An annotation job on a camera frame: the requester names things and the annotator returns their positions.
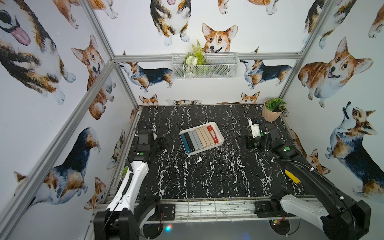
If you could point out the yellow plastic shovel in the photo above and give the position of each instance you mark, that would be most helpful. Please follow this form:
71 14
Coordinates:
292 177

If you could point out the fern and white flower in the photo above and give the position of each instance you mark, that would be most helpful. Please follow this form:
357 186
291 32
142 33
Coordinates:
195 62

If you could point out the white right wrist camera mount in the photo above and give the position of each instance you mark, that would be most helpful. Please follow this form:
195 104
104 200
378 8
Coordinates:
255 128

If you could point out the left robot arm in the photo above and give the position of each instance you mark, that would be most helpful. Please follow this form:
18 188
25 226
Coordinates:
122 220

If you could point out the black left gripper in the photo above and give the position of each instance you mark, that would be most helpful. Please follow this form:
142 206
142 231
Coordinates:
157 142

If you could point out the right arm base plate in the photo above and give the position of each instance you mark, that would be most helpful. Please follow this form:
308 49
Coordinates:
269 209

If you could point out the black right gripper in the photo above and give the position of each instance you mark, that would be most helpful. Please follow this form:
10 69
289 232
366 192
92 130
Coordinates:
250 139

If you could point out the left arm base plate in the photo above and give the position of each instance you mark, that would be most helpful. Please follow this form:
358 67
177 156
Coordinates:
167 212

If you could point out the white wire basket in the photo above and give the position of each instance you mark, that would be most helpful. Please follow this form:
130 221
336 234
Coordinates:
214 66

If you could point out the metal front rail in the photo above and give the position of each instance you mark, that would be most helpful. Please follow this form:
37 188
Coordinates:
233 210

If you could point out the red tool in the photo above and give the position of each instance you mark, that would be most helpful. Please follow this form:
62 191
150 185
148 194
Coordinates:
213 134

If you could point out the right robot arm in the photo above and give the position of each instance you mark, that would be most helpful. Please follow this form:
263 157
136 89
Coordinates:
339 216

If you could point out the white plastic storage box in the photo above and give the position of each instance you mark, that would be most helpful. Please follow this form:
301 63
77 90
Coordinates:
218 133

